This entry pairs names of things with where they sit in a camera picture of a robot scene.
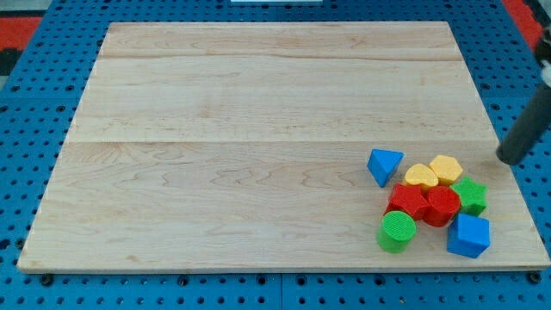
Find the black cylindrical robot arm stick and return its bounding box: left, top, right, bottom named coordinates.
left=496, top=26, right=550, bottom=165

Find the light wooden board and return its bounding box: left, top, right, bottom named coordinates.
left=17, top=22, right=550, bottom=274

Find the blue triangular prism block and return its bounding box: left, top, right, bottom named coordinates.
left=367, top=148, right=404, bottom=188

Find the red star block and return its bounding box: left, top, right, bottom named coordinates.
left=384, top=183, right=430, bottom=221

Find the yellow heart block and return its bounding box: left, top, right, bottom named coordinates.
left=403, top=164, right=439, bottom=192

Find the green cylinder block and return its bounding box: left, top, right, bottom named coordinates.
left=376, top=211, right=417, bottom=254

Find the yellow hexagon block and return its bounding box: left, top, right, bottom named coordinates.
left=429, top=154, right=463, bottom=186

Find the red cylinder block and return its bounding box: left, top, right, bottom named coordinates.
left=423, top=186, right=461, bottom=227

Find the green star block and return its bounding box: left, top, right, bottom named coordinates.
left=450, top=177, right=487, bottom=216

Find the blue cube block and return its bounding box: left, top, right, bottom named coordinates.
left=447, top=213, right=491, bottom=258

